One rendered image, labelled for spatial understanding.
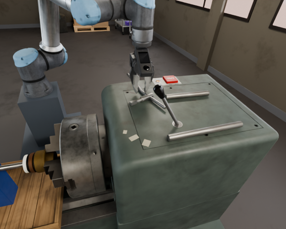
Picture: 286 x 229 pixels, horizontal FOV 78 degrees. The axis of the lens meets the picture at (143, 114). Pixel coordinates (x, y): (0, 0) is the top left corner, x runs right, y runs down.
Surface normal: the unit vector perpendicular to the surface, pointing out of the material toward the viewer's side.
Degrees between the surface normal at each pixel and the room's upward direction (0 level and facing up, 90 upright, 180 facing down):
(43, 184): 0
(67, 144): 26
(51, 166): 13
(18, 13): 90
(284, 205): 0
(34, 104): 90
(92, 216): 0
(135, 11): 90
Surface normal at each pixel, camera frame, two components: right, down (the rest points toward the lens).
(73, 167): 0.24, 0.05
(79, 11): -0.54, 0.51
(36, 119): 0.37, 0.59
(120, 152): -0.43, -0.62
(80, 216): 0.04, -0.78
